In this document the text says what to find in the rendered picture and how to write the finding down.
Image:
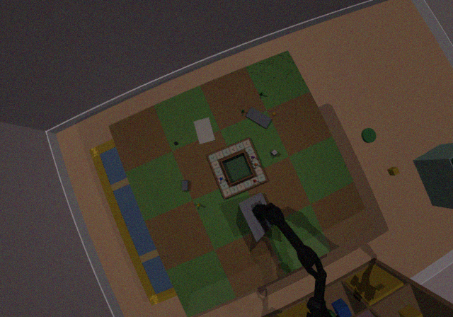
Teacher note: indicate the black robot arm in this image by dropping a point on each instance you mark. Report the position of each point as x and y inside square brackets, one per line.
[306, 255]

